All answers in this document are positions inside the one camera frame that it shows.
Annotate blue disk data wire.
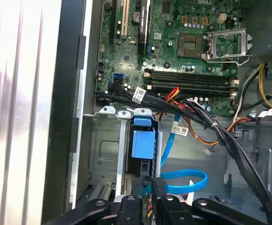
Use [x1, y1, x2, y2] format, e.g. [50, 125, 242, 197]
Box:
[160, 113, 209, 196]

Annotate hard disk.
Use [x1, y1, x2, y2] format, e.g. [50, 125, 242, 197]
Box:
[126, 108, 163, 188]

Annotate yellow black power wires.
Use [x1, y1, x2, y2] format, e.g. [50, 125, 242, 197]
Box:
[233, 62, 272, 119]

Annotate red orange wire bundle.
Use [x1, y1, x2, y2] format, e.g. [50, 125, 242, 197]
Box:
[159, 86, 253, 145]

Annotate green motherboard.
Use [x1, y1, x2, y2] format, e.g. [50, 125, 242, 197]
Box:
[94, 0, 243, 117]

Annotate CPU socket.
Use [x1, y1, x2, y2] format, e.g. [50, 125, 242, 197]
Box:
[177, 33, 203, 59]

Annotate black PC case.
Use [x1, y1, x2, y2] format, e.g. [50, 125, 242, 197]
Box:
[41, 0, 272, 225]

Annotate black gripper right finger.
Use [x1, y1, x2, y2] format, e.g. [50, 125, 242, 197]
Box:
[151, 177, 264, 225]

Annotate silver coin battery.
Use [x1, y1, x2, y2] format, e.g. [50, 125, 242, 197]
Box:
[132, 10, 143, 23]

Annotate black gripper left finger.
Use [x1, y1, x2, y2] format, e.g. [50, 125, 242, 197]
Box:
[43, 180, 150, 225]

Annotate black RAM slot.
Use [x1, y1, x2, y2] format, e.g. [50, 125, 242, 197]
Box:
[144, 68, 240, 77]
[145, 80, 240, 89]
[146, 85, 240, 97]
[144, 74, 240, 83]

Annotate metal socket cover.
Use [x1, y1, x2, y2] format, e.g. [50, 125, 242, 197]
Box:
[205, 28, 253, 63]

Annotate thin wire white plug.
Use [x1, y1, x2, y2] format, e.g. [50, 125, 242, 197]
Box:
[204, 140, 221, 156]

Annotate silver metal disk bay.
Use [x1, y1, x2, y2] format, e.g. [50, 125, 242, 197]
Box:
[83, 105, 162, 207]

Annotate locking lever wire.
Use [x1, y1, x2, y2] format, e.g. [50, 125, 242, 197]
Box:
[206, 54, 253, 66]

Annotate black expansion slot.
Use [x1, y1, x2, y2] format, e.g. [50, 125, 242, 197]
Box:
[109, 0, 118, 45]

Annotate cream expansion slot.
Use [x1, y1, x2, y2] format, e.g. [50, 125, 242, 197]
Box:
[120, 0, 130, 39]

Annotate grey power supply unit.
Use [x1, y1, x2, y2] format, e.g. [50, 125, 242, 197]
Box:
[240, 0, 272, 68]

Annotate black cable bundle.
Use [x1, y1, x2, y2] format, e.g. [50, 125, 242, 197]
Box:
[95, 83, 272, 225]

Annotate blue SATA port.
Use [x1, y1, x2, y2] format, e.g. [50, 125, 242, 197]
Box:
[113, 72, 125, 84]

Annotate black graphics card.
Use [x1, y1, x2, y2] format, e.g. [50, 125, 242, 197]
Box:
[137, 0, 152, 56]

